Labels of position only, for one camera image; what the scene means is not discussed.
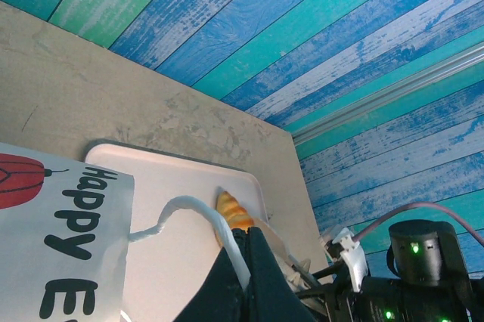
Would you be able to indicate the golden yellow croissant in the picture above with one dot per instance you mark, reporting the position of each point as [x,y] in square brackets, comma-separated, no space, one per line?
[232,210]

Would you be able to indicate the white red-printed paper bag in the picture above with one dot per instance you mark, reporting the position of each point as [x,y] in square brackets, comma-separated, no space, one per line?
[30,280]

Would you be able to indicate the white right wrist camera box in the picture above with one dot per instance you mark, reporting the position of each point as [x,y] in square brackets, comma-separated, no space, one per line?
[353,265]

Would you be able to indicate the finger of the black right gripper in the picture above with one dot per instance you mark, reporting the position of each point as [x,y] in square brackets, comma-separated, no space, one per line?
[321,278]

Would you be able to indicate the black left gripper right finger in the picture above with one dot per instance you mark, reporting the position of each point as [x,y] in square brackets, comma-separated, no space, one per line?
[272,291]

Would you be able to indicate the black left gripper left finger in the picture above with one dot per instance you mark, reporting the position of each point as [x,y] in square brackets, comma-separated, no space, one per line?
[219,299]

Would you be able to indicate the pale pink plastic tray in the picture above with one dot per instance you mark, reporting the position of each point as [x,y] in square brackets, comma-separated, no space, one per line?
[170,186]

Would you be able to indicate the aluminium corner post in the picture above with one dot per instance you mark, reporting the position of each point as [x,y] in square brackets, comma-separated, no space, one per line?
[378,102]

